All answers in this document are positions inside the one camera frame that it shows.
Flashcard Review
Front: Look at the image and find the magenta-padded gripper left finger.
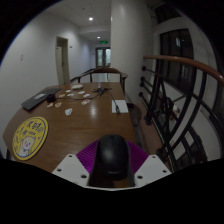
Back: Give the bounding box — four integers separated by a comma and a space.
52, 139, 101, 188

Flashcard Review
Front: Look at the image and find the black closed laptop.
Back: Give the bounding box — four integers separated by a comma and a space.
20, 87, 63, 112

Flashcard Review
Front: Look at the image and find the white notepad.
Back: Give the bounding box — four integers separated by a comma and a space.
111, 99, 130, 115

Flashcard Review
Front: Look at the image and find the dark window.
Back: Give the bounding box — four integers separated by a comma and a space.
159, 28, 196, 91

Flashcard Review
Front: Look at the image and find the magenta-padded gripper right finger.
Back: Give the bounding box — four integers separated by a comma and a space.
126, 141, 173, 188

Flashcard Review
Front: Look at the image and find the black computer mouse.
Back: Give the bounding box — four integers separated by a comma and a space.
95, 133, 131, 182

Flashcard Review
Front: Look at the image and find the white side door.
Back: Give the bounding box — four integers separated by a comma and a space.
55, 35, 71, 85

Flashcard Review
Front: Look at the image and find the glass double door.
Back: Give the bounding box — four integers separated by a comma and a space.
95, 46, 112, 68

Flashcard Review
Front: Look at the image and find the wooden armchair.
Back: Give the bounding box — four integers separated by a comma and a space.
69, 66, 129, 94

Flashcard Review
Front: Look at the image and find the black cable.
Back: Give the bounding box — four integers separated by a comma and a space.
55, 87, 116, 101

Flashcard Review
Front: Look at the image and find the black railing with wooden handrail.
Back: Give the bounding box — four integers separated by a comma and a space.
138, 54, 224, 173

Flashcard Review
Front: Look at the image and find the small black box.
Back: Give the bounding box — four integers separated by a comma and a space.
45, 93, 57, 104

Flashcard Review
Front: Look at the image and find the round yellow printed mouse pad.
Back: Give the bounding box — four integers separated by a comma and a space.
11, 116, 49, 162

